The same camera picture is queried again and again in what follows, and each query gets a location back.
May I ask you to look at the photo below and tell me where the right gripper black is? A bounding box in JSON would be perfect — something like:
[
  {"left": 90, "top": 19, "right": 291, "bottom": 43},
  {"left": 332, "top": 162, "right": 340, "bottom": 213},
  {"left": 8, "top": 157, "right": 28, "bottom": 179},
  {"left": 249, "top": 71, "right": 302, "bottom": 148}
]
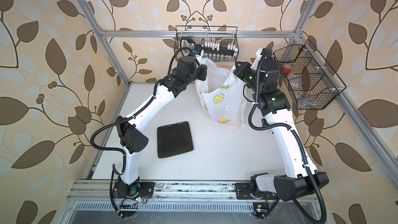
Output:
[{"left": 234, "top": 61, "right": 262, "bottom": 97}]

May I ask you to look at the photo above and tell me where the white plastic bag lemon print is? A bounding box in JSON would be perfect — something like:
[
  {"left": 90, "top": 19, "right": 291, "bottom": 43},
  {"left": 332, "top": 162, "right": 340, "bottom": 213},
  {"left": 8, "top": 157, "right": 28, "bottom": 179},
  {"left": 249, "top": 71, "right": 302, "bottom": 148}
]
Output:
[{"left": 195, "top": 58, "right": 247, "bottom": 126}]

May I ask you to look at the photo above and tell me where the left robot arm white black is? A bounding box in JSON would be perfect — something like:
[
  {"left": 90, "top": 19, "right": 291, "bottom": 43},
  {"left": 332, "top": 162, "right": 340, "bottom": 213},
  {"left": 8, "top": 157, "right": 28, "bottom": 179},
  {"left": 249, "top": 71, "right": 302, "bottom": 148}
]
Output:
[{"left": 90, "top": 47, "right": 207, "bottom": 197}]

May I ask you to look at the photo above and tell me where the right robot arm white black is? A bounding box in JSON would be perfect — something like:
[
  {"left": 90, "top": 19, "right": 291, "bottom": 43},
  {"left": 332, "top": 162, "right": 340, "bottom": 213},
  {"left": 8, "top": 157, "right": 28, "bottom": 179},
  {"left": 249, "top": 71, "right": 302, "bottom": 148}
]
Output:
[{"left": 234, "top": 48, "right": 329, "bottom": 201}]

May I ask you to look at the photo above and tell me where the black socket tool set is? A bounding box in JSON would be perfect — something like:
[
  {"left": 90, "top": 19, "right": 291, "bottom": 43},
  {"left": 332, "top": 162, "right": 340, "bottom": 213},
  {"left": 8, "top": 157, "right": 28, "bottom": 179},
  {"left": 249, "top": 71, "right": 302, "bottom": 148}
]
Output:
[{"left": 178, "top": 36, "right": 239, "bottom": 57}]

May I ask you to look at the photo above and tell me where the red capped clear bottle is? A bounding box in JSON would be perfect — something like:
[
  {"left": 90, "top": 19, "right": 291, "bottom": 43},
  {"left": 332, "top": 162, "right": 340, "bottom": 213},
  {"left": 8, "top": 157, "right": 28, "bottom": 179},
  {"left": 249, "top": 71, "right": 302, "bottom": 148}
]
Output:
[{"left": 282, "top": 63, "right": 298, "bottom": 80}]

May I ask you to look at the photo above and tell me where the black square tray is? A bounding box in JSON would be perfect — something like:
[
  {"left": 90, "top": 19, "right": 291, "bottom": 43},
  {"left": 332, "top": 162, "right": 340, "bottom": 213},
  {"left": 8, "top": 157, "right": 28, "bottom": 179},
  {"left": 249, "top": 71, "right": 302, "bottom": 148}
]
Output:
[{"left": 157, "top": 121, "right": 194, "bottom": 159}]

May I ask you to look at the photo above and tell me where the black wire basket back wall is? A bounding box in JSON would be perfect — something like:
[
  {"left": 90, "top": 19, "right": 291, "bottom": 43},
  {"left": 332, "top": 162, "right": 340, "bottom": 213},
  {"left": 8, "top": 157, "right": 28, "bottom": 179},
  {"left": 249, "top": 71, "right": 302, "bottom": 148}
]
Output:
[{"left": 173, "top": 25, "right": 239, "bottom": 63}]

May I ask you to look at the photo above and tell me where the black wire basket wall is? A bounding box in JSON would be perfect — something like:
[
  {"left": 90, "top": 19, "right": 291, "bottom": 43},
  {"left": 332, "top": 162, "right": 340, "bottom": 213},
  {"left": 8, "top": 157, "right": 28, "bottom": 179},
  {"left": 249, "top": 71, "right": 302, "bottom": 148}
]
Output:
[
  {"left": 173, "top": 25, "right": 239, "bottom": 63},
  {"left": 273, "top": 40, "right": 346, "bottom": 110}
]

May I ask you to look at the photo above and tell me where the black wire basket right wall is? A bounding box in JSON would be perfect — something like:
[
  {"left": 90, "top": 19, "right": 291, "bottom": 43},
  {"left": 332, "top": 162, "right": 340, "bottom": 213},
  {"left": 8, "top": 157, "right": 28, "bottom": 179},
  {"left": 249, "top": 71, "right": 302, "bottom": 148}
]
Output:
[{"left": 273, "top": 40, "right": 346, "bottom": 110}]

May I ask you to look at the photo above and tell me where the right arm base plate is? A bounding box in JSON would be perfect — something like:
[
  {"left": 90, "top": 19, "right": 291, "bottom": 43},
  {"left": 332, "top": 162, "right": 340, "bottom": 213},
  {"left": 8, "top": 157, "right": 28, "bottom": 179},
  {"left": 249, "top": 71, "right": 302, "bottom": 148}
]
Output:
[{"left": 234, "top": 183, "right": 277, "bottom": 201}]

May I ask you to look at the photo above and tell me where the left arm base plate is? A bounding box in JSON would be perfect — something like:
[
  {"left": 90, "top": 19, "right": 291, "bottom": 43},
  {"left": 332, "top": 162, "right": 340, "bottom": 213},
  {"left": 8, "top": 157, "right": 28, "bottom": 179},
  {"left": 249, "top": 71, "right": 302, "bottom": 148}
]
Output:
[{"left": 112, "top": 181, "right": 155, "bottom": 199}]

